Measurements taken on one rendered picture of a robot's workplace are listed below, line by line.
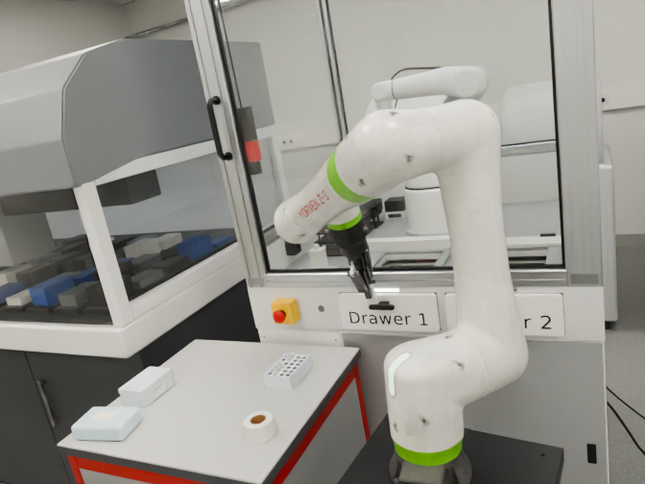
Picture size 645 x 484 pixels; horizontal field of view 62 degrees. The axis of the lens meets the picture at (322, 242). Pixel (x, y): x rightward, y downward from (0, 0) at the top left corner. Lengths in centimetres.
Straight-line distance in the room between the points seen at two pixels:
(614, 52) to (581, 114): 314
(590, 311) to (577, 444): 39
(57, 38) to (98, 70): 420
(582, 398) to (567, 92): 77
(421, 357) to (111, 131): 125
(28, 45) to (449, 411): 535
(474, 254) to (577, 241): 48
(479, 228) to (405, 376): 28
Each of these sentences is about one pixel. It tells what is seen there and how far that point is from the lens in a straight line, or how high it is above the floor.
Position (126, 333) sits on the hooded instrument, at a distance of 182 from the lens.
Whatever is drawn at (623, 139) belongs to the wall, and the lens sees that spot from 452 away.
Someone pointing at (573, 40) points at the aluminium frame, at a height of 151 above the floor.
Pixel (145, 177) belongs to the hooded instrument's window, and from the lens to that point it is 193.
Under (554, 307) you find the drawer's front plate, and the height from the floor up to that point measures 90.
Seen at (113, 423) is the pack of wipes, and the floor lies 80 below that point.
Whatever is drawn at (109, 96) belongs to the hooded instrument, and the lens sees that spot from 185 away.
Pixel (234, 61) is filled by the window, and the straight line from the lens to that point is 161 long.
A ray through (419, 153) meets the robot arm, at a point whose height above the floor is 138.
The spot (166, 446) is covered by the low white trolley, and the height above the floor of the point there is 76.
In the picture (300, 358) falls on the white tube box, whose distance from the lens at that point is 155.
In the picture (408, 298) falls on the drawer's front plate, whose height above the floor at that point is 92.
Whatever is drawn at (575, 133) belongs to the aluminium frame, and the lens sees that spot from 135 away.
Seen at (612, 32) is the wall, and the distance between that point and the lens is 447.
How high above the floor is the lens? 149
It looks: 15 degrees down
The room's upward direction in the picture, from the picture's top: 10 degrees counter-clockwise
